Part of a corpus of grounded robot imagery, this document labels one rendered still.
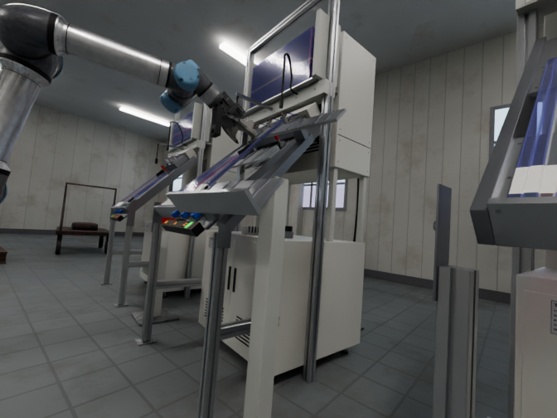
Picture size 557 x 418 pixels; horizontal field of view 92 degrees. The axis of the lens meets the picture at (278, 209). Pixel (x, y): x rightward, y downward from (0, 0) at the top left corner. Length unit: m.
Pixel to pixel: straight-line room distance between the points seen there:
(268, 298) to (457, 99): 4.07
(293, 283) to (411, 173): 3.37
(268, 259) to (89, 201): 8.63
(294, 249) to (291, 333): 0.37
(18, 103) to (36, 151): 8.12
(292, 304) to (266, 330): 0.41
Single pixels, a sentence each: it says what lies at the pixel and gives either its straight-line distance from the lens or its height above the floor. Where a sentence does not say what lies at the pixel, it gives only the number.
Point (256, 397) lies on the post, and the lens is 0.94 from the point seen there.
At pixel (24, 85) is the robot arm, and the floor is 1.01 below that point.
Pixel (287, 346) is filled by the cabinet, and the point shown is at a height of 0.17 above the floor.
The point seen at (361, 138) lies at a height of 1.21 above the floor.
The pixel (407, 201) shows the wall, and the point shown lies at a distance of 4.29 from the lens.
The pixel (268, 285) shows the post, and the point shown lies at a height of 0.50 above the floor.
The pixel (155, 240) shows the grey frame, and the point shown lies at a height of 0.55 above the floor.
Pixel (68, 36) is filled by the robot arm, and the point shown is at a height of 1.11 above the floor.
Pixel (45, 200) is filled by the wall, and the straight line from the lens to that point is 9.10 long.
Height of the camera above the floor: 0.68
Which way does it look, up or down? 4 degrees up
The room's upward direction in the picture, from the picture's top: 4 degrees clockwise
